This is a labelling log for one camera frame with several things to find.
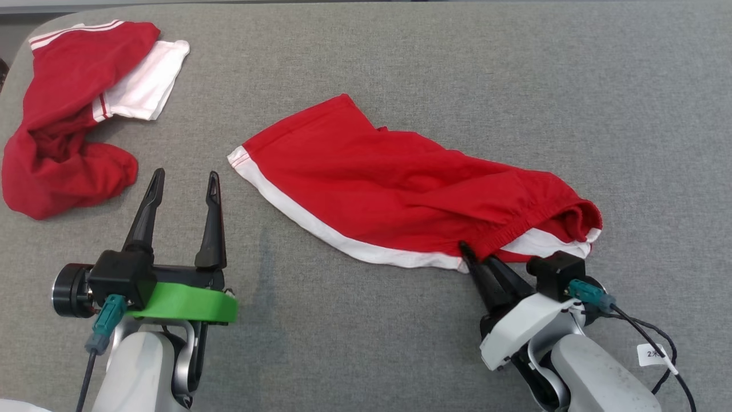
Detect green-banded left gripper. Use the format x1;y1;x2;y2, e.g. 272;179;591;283
122;168;239;325

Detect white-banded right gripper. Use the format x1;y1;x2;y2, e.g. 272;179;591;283
459;241;585;373

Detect red shorts with white trim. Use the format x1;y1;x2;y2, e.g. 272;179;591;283
227;93;604;273

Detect red t-shirt with white sleeves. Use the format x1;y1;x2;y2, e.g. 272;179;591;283
1;19;190;221

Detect black right camera cable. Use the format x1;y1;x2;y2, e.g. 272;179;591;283
567;279;697;412

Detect white cable label tag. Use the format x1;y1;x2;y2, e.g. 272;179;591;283
636;343;670;369

